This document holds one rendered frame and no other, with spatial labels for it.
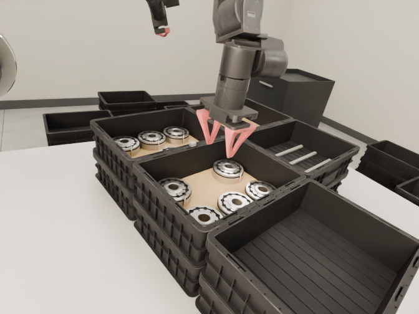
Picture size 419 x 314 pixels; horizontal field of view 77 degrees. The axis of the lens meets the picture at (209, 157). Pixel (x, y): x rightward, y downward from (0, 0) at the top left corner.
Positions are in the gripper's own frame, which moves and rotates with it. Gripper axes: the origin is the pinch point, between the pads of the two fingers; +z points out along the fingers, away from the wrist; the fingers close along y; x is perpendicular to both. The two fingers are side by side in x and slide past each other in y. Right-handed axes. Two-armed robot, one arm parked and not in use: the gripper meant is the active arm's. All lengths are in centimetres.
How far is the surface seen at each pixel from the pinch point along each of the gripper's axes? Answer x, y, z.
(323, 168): -40.2, -7.3, 12.4
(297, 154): -61, 12, 22
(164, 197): 8.8, 5.3, 13.7
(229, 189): -17.7, 8.6, 22.8
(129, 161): 8.7, 23.0, 13.9
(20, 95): -4, 317, 91
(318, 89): -188, 73, 19
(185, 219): 8.7, -2.5, 13.9
